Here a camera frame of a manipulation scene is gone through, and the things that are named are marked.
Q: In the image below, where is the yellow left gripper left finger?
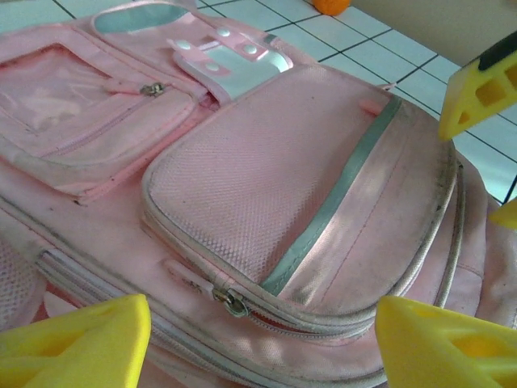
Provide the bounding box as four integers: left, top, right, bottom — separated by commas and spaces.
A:
0, 293, 153, 388

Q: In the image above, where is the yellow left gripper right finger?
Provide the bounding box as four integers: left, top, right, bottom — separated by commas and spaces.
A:
375, 294, 517, 388

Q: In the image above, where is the pink backpack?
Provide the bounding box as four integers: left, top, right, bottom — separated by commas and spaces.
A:
0, 0, 517, 388

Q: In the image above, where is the orange tangerine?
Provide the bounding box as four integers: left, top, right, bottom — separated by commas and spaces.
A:
313, 0, 352, 16

